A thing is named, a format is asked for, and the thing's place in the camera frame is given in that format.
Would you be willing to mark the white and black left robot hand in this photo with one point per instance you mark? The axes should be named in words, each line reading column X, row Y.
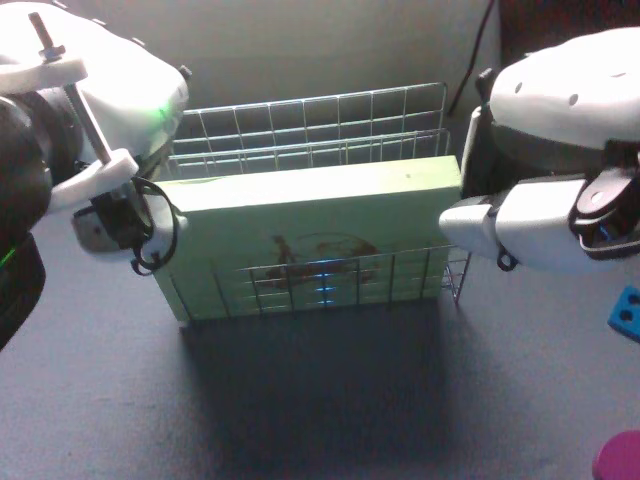
column 135, row 85

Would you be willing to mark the grey table cloth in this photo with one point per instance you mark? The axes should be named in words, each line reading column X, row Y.
column 300, row 400

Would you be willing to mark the blue block with round holes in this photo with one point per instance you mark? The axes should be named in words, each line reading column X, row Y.
column 631, row 327

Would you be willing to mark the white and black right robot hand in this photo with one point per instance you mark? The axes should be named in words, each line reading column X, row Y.
column 565, row 100

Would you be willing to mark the magenta round disc block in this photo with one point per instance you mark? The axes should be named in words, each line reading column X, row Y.
column 620, row 460

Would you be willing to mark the white clamp with steel screw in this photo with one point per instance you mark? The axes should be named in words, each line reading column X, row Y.
column 45, row 75

